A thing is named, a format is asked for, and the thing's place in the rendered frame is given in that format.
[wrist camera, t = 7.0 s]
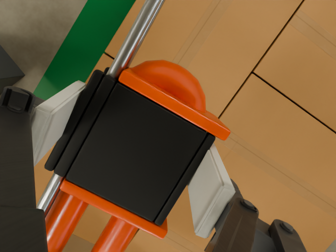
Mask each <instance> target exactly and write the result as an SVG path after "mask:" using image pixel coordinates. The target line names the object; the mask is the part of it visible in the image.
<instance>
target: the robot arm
mask: <svg viewBox="0 0 336 252"><path fill-rule="evenodd" d="M85 87H86V83H84V82H82V81H79V80H78V81H75V82H74V83H72V84H71V85H69V86H68V87H66V88H65V89H63V90H61V91H60V92H58V93H57V94H55V95H54V96H52V97H51V98H49V99H48V100H44V99H42V98H39V97H36V96H35V95H34V94H33V93H32V92H30V91H28V90H26V89H23V88H20V87H15V86H5V87H4V88H3V91H2V95H1V98H0V252H48V242H47V232H46V221H45V213H44V210H43V209H39V208H37V206H36V189H35V173H34V167H35V166H36V164H37V163H38V162H39V161H40V160H41V159H42V158H43V157H44V155H45V154H46V153H47V152H48V151H49V150H50V149H51V148H52V146H53V145H54V144H55V143H56V142H57V141H58V140H59V139H60V137H61V136H62V135H63V132H64V130H65V127H66V125H67V123H68V120H69V118H70V116H71V114H72V112H73V110H74V108H75V106H76V104H77V102H78V100H79V99H80V97H81V95H82V93H83V91H84V89H85ZM187 187H188V194H189V200H190V207H191V213H192V220H193V226H194V232H195V235H197V236H199V237H202V238H204V239H205V238H208V237H209V236H210V234H211V232H212V231H213V229H214V228H215V233H214V234H213V236H212V238H211V239H210V241H209V243H208V244H207V246H206V248H205V249H204V251H205V252H307V250H306V248H305V246H304V244H303V242H302V240H301V238H300V236H299V234H298V233H297V231H296V230H295V229H294V228H293V227H292V226H291V225H290V224H289V223H287V222H284V221H282V220H280V219H274V220H273V222H272V223H271V225H269V224H268V223H266V222H264V221H263V220H261V219H259V210H258V209H257V208H256V207H255V206H254V205H253V204H252V203H251V202H250V201H248V200H246V199H244V198H243V196H242V194H241V192H240V190H239V188H238V186H237V184H236V183H235V182H234V181H233V180H232V179H231V178H230V177H229V175H228V173H227V171H226V168H225V166H224V164H223V162H222V159H221V157H220V155H219V153H218V150H217V148H216V146H215V144H214V143H213V144H212V146H211V147H210V149H209V150H207V152H206V154H205V156H204V158H203V160H202V161H201V163H200V165H199V166H198V168H197V170H196V171H195V173H194V174H193V176H192V177H191V179H190V181H189V182H188V184H187Z"/></svg>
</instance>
